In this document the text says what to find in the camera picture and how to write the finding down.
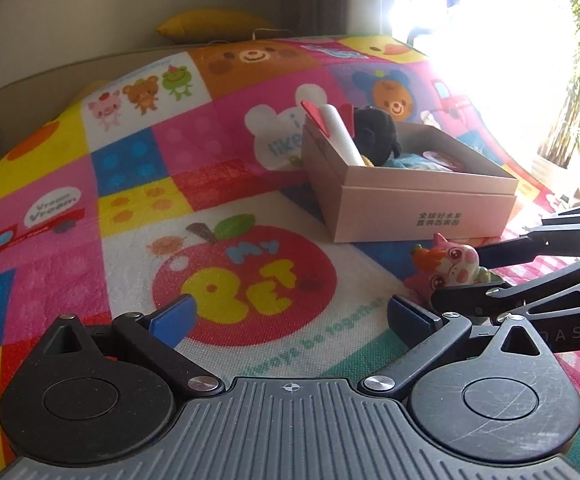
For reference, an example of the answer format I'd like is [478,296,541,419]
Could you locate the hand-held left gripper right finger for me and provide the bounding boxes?
[361,296,555,401]

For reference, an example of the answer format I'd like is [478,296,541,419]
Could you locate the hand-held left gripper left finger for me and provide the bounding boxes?
[40,295,225,401]

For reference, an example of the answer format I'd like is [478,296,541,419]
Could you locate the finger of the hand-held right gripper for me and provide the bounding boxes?
[429,254,580,325]
[476,201,580,267]

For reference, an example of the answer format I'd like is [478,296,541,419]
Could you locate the pink pig toy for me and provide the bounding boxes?
[404,232,504,306]

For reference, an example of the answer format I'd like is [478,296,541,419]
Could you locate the pink cardboard box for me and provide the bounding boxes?
[302,105,519,244]

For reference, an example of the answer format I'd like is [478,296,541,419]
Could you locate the pink round toy yellow handle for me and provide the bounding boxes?
[422,150,465,170]

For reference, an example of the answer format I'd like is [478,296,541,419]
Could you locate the blue white tissue packet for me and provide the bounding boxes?
[382,152,455,173]

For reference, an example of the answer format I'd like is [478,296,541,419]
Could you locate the black plush toy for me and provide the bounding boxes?
[352,106,405,166]

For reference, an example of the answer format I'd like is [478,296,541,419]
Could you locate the white foam rocket red fins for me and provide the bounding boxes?
[301,100,365,166]

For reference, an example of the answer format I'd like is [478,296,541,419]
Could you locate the colourful cartoon play mat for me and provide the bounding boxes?
[0,34,580,480]

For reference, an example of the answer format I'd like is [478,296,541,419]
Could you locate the yellow pillow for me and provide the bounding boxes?
[157,8,275,43]

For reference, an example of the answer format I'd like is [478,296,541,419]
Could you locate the white cable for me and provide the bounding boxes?
[210,25,297,44]

